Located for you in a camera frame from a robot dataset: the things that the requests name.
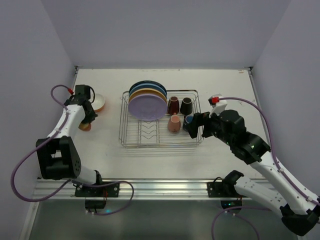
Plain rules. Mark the orange mug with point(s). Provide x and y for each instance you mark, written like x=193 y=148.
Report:
x=85 y=126

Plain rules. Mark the yellow plate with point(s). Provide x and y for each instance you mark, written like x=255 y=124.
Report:
x=147 y=91

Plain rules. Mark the light blue plate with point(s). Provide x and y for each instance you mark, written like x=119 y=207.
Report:
x=148 y=86

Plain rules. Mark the pink dotted mug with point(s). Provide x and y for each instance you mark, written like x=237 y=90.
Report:
x=174 y=124

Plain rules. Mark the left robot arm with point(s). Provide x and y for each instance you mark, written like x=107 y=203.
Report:
x=57 y=154

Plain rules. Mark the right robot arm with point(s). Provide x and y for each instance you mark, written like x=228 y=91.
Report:
x=298 y=207

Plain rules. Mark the metal wire dish rack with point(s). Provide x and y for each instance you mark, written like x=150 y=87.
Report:
x=135 y=133

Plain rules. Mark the aluminium frame rail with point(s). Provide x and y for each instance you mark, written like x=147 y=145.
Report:
x=144 y=189

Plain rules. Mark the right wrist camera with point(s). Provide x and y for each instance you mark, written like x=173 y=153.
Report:
x=217 y=104

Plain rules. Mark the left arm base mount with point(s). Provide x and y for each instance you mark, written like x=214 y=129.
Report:
x=97 y=190

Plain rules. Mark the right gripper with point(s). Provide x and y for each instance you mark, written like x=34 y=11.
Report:
x=205 y=125

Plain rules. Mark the purple plate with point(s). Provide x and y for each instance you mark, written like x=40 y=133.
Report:
x=147 y=107

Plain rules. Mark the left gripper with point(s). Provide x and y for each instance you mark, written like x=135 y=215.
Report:
x=90 y=116

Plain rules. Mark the orange bowl white inside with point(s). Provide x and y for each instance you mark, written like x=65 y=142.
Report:
x=98 y=103

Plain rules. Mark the black cup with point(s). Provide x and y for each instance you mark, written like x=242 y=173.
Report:
x=186 y=106

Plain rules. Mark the dark red cup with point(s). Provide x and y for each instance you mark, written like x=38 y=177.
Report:
x=173 y=106

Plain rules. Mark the dark teal plate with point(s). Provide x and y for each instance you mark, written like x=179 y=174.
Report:
x=146 y=81

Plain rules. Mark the dark blue mug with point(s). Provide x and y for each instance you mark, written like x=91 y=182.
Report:
x=187 y=123

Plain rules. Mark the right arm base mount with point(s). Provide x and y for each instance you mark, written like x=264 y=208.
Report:
x=220 y=188

